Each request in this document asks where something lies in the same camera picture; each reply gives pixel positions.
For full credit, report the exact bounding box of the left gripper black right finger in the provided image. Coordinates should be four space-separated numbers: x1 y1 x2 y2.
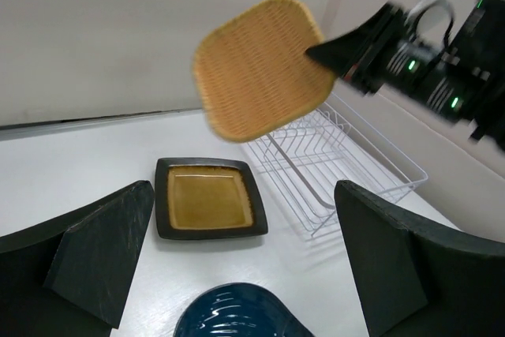
334 180 504 336

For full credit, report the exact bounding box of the dark blue leaf-shaped plate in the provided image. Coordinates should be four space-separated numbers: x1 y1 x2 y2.
173 283 314 337

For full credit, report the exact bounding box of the brown black square plate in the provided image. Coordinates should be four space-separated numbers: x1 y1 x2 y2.
155 157 268 241

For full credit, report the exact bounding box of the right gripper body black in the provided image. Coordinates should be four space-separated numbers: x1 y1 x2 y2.
342 2 438 94

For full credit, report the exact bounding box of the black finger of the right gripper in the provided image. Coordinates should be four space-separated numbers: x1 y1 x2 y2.
305 18 379 77

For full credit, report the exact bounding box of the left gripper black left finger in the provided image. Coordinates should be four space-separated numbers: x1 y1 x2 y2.
1 181 155 336

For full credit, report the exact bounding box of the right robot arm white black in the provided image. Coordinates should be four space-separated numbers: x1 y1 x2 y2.
305 0 504 148

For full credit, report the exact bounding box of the white wire dish rack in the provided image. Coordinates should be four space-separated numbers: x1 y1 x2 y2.
242 94 428 239

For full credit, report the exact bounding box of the woven bamboo square plate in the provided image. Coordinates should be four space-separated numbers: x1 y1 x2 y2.
193 0 336 143

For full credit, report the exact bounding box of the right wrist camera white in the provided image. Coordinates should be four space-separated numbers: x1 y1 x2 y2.
407 0 454 33

